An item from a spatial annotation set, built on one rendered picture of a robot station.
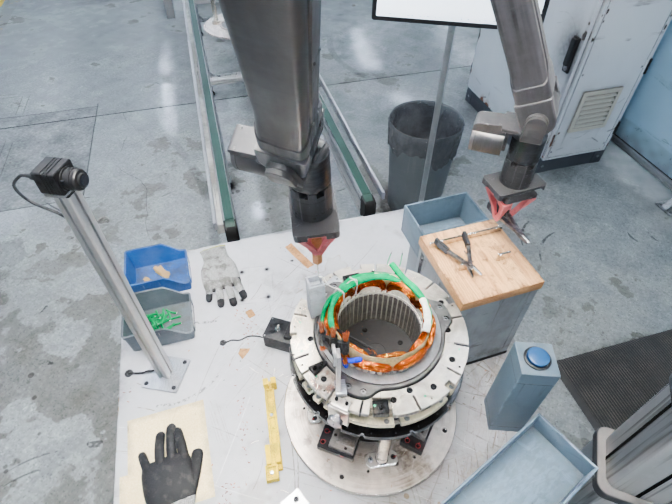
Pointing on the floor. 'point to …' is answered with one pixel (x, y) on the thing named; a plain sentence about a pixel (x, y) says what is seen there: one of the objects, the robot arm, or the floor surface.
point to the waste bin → (405, 172)
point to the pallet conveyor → (224, 211)
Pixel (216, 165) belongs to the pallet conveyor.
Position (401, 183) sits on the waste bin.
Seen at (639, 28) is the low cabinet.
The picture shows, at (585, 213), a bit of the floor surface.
